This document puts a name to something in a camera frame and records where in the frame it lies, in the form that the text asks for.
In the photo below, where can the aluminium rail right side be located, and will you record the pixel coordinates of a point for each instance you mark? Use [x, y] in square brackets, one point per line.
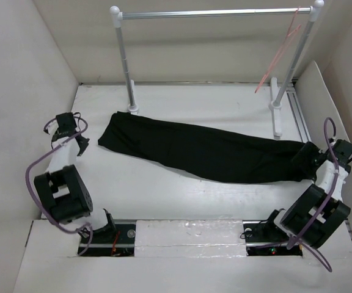
[297, 113]

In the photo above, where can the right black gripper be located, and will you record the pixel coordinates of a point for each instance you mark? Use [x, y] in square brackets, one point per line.
[310, 150]

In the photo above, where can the black trousers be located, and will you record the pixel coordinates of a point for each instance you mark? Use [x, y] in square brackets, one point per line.
[208, 153]

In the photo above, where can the pink wire hanger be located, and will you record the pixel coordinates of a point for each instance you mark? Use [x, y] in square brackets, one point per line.
[290, 34]

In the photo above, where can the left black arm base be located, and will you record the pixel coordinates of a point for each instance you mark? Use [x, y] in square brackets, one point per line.
[101, 244]

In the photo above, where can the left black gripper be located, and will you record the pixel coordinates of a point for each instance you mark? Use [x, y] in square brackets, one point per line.
[84, 146]

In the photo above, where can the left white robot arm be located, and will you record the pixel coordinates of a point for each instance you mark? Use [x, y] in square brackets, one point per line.
[60, 189]

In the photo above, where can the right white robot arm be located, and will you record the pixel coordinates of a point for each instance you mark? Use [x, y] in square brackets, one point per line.
[319, 211]

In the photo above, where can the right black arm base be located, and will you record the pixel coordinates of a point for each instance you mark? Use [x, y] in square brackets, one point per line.
[266, 239]

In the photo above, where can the orange zip tie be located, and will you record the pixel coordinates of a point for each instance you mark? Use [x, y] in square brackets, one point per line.
[113, 251]

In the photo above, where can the white foam block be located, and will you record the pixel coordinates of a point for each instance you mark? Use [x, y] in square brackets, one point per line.
[189, 239]

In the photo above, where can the white and silver clothes rack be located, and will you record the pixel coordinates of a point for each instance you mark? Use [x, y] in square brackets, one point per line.
[224, 46]

